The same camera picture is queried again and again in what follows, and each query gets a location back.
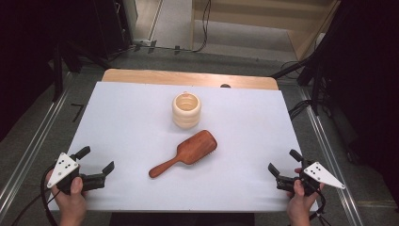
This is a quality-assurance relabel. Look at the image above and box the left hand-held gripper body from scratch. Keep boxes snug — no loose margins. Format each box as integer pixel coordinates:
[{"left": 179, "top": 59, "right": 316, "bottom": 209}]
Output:
[{"left": 46, "top": 153, "right": 106, "bottom": 195}]

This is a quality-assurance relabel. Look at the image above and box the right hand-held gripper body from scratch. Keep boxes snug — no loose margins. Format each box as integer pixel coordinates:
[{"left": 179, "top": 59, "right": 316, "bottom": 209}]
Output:
[{"left": 276, "top": 161, "right": 346, "bottom": 198}]

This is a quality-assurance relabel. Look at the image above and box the brown wooden hairbrush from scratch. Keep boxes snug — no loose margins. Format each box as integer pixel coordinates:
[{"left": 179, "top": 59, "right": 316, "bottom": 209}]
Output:
[{"left": 148, "top": 129, "right": 218, "bottom": 179}]

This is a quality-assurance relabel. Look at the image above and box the cream ribbed cup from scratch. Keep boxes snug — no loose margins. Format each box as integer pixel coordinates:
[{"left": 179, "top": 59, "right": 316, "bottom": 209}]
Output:
[{"left": 171, "top": 91, "right": 202, "bottom": 130}]

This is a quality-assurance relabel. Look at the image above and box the person's right hand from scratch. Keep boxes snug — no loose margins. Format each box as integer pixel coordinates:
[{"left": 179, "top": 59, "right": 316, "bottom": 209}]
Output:
[{"left": 285, "top": 168, "right": 326, "bottom": 222}]

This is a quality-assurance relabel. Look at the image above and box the person's left hand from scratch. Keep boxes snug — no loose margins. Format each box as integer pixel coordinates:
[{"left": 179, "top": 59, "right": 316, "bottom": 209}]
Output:
[{"left": 45, "top": 170, "right": 88, "bottom": 222}]

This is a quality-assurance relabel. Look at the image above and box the white board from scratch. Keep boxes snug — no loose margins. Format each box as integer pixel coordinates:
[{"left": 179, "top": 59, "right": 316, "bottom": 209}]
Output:
[{"left": 48, "top": 81, "right": 318, "bottom": 213}]

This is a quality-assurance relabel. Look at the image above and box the light wooden table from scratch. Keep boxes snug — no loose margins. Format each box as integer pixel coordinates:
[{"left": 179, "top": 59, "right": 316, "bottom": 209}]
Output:
[{"left": 102, "top": 69, "right": 279, "bottom": 91}]

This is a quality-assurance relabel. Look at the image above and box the black cabinet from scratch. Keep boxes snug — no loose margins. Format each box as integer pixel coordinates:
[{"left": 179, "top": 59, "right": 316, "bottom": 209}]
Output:
[{"left": 90, "top": 0, "right": 134, "bottom": 59}]

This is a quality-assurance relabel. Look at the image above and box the beige wooden platform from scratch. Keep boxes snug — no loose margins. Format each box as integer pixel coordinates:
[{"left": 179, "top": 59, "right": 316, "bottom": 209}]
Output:
[{"left": 190, "top": 0, "right": 343, "bottom": 61}]

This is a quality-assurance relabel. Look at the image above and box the silver floor rail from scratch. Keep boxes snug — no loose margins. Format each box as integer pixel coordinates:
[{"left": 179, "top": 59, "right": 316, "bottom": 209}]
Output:
[
  {"left": 297, "top": 86, "right": 365, "bottom": 226},
  {"left": 0, "top": 72, "right": 76, "bottom": 215}
]

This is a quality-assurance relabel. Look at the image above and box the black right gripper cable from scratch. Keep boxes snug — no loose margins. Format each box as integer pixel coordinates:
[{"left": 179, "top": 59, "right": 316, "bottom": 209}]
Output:
[{"left": 309, "top": 183, "right": 332, "bottom": 226}]

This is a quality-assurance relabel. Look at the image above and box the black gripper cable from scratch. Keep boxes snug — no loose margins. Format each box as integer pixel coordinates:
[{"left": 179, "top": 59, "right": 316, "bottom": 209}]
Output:
[
  {"left": 40, "top": 166, "right": 60, "bottom": 226},
  {"left": 309, "top": 183, "right": 332, "bottom": 226}
]

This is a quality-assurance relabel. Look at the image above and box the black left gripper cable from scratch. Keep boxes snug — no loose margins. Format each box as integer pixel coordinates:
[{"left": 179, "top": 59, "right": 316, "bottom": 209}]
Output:
[{"left": 40, "top": 166, "right": 60, "bottom": 226}]

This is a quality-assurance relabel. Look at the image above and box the bundle of black floor cables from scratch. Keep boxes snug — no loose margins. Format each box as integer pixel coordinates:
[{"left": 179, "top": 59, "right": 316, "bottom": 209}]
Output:
[{"left": 287, "top": 99, "right": 313, "bottom": 121}]

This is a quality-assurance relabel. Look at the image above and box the thin black cable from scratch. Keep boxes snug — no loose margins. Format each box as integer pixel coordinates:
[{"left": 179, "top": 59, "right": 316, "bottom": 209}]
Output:
[{"left": 10, "top": 189, "right": 60, "bottom": 226}]

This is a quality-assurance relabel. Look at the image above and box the hanging black cable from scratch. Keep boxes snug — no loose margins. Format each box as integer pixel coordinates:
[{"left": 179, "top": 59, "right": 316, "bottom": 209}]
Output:
[{"left": 192, "top": 0, "right": 212, "bottom": 53}]

